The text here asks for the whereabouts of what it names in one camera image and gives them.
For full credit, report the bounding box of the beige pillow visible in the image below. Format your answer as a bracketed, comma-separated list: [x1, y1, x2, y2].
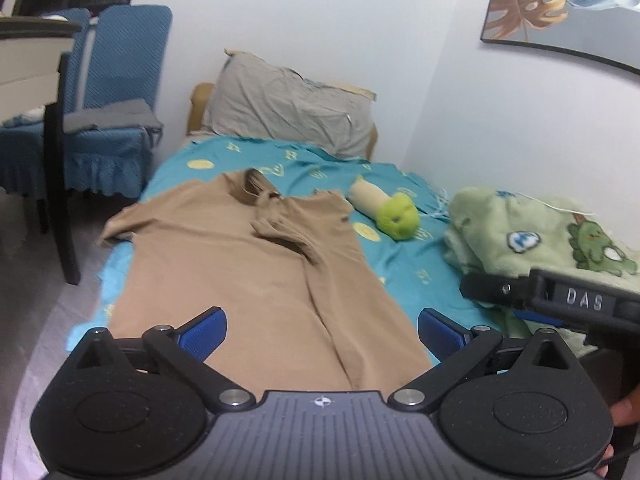
[223, 48, 377, 102]

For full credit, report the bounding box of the framed leaf wall picture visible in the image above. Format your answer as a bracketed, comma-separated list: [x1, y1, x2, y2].
[480, 0, 640, 76]

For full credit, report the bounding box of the folded grey cloth on chair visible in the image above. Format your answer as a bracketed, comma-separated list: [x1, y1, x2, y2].
[64, 100, 165, 134]

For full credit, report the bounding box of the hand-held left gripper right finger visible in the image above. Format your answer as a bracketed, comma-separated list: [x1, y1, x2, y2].
[389, 308, 582, 413]

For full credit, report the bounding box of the white cable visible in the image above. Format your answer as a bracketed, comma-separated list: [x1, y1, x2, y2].
[517, 191, 599, 219]

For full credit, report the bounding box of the white table with dark top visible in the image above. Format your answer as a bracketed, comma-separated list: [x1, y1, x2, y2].
[0, 16, 84, 286]

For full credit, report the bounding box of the green dinosaur print blanket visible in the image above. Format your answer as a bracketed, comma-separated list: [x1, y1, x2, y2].
[442, 186, 640, 357]

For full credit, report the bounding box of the person's right hand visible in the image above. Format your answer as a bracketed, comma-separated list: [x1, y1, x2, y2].
[611, 391, 640, 429]

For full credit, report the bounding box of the blue covered chair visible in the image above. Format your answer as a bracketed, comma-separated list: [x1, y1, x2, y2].
[64, 5, 174, 199]
[0, 7, 92, 196]

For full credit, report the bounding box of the green and beige plush toy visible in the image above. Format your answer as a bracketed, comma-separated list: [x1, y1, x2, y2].
[348, 177, 420, 242]

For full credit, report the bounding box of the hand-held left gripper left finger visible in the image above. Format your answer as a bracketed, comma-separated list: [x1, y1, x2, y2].
[65, 307, 257, 413]

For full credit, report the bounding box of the tan shirt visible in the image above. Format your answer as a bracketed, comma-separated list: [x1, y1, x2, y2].
[100, 167, 433, 392]

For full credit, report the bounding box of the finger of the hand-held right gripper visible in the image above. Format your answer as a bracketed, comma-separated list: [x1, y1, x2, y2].
[512, 310, 569, 329]
[460, 273, 534, 309]

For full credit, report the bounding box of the teal printed bed sheet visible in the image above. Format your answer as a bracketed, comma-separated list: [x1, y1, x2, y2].
[67, 135, 511, 361]

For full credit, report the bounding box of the grey pillow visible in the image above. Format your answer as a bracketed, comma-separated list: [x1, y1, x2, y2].
[202, 52, 376, 161]

